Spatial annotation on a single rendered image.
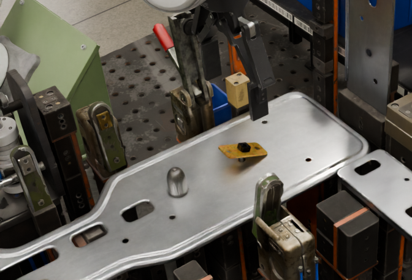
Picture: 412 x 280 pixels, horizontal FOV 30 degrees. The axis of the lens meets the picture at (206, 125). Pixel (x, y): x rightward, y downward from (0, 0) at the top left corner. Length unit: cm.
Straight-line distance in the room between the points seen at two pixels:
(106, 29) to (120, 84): 165
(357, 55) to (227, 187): 34
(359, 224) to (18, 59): 96
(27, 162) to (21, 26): 73
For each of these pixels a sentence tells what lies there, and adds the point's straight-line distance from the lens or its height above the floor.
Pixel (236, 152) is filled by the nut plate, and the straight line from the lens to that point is 130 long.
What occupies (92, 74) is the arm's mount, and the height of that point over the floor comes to 91.
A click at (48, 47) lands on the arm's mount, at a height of 93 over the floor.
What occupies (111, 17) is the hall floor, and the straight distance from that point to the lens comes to 379.
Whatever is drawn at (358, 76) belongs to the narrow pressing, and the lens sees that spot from 142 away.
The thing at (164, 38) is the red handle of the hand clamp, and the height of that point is 113.
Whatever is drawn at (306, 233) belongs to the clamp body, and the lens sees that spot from 113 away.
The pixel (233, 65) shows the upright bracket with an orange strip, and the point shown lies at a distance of 141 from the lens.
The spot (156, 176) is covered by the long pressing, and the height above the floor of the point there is 100.
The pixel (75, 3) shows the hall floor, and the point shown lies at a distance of 398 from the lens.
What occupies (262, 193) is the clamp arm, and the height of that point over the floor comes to 110.
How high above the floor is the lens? 187
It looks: 39 degrees down
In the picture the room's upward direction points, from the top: 8 degrees counter-clockwise
